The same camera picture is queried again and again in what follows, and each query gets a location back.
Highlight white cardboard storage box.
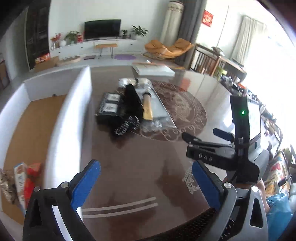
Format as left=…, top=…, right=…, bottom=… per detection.
left=1, top=66, right=92, bottom=189

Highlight black trimmed hair band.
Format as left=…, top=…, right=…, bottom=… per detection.
left=114, top=116, right=140, bottom=136

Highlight wooden bench stool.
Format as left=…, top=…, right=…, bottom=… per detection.
left=95, top=43, right=118, bottom=59

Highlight wooden side desk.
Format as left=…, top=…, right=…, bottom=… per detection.
left=211, top=56, right=247, bottom=81

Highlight black television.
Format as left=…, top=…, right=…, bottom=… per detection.
left=84, top=19, right=121, bottom=39

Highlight green potted plant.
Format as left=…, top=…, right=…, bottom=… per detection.
left=131, top=25, right=149, bottom=40

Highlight beige cosmetic tube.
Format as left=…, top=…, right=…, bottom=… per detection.
left=142, top=92, right=153, bottom=121

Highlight black velvet hair scrunchie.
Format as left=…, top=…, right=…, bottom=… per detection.
left=116, top=84, right=144, bottom=128

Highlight red flower vase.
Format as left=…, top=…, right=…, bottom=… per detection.
left=50, top=33, right=67, bottom=49

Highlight white standing air conditioner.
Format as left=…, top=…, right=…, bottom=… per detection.
left=159, top=1, right=185, bottom=46

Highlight white tv cabinet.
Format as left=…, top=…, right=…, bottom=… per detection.
left=50, top=39, right=144, bottom=59

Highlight rhinestone bow hair clip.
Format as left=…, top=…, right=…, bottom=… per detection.
left=1, top=169, right=17, bottom=204

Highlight clear plastic zip bag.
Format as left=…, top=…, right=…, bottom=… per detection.
left=135, top=82, right=177, bottom=133

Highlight orange lounge chair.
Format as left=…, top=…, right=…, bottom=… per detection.
left=143, top=38, right=194, bottom=60

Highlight blue plastic bag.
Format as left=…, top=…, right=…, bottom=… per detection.
left=266, top=193, right=292, bottom=240

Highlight purple round rug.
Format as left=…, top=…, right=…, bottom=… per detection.
left=114, top=54, right=136, bottom=61

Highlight dark wooden chair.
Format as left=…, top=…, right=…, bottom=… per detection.
left=189, top=44, right=220, bottom=77

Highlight red snack packet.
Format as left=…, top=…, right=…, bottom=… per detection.
left=23, top=162, right=43, bottom=208

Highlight bundle of bamboo sticks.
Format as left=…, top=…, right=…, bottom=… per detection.
left=118, top=78, right=152, bottom=88

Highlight black printed box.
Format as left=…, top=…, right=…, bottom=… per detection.
left=95, top=92, right=122, bottom=124

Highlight white flat box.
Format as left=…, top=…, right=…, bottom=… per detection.
left=132, top=63, right=175, bottom=77

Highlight black display cabinet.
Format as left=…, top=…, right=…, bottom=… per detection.
left=25, top=0, right=51, bottom=70

